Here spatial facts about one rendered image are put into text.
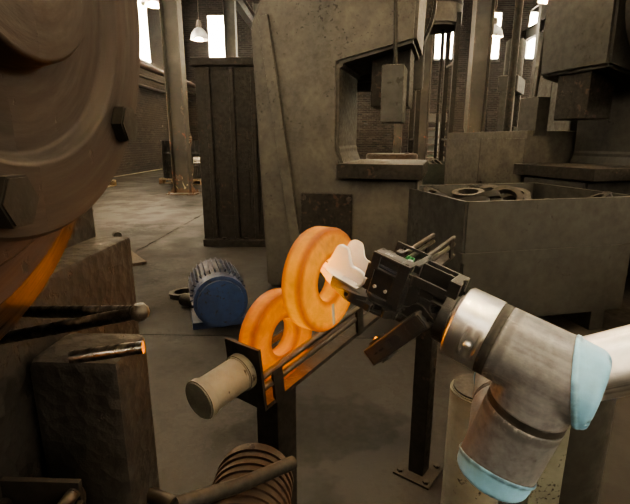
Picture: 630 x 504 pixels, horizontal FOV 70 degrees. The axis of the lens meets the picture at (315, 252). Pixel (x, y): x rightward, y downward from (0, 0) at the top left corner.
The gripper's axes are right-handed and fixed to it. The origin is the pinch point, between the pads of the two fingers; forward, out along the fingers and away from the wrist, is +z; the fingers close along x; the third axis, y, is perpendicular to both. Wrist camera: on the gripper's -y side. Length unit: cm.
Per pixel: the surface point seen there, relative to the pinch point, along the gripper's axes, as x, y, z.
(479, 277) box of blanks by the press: -169, -54, 7
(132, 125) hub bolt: 33.8, 20.7, -2.3
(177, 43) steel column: -519, -8, 707
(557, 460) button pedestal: -45, -39, -43
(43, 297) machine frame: 31.3, -3.6, 16.4
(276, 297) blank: 1.1, -8.3, 6.2
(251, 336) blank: 6.7, -13.0, 5.3
